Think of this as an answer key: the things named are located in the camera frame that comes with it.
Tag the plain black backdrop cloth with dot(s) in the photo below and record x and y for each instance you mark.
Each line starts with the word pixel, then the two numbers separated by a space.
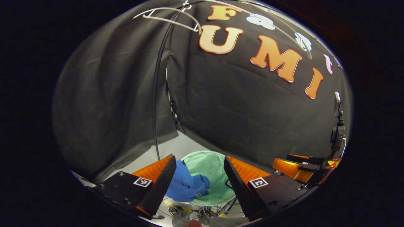
pixel 110 94

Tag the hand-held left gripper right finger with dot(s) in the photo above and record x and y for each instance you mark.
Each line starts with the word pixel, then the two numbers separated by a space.
pixel 240 189

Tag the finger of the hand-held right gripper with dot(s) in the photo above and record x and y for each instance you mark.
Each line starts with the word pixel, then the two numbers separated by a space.
pixel 307 158
pixel 290 170

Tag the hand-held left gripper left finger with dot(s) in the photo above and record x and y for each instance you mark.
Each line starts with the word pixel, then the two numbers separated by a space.
pixel 161 186

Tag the green laundry hamper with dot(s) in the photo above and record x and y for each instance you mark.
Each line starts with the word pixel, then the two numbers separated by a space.
pixel 211 170

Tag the black curved clothes rail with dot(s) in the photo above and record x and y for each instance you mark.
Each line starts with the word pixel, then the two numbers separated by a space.
pixel 153 104

